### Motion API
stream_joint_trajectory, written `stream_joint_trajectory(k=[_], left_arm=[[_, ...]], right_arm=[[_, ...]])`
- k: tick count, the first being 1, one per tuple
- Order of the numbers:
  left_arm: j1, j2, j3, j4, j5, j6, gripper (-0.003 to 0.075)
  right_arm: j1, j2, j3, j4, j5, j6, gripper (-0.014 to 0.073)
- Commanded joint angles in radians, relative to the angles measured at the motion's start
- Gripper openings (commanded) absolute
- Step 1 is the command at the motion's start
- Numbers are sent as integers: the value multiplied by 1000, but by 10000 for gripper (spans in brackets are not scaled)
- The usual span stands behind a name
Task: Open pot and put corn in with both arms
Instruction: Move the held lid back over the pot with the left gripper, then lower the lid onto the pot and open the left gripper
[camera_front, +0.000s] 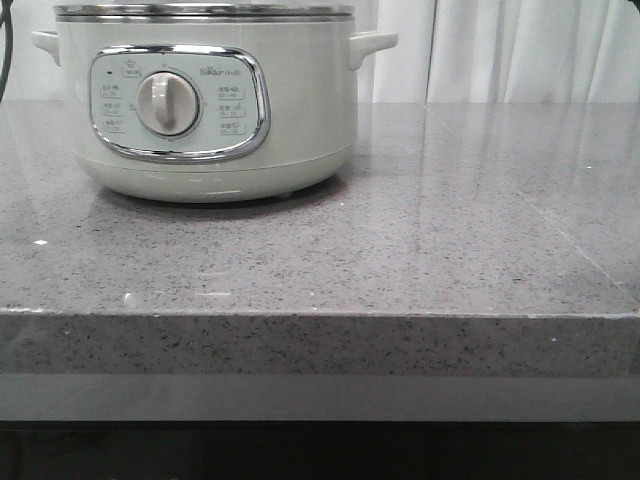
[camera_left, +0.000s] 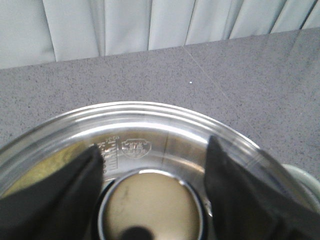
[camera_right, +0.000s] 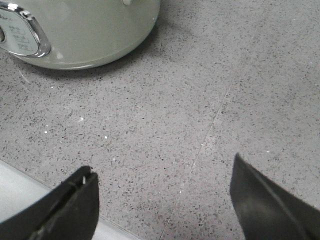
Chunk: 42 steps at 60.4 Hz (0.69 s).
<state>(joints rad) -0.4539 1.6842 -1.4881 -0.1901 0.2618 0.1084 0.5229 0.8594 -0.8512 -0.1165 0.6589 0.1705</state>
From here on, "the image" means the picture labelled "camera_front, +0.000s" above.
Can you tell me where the glass pot lid steel rim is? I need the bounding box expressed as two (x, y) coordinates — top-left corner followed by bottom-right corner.
(53, 2), (355, 24)

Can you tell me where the pale green electric cooking pot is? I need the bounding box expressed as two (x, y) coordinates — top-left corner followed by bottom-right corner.
(32, 19), (398, 203)

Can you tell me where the white pleated curtain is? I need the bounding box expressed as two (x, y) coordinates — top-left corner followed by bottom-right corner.
(0, 0), (640, 105)

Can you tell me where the black cable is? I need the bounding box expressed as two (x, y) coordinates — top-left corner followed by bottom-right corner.
(0, 0), (15, 101)

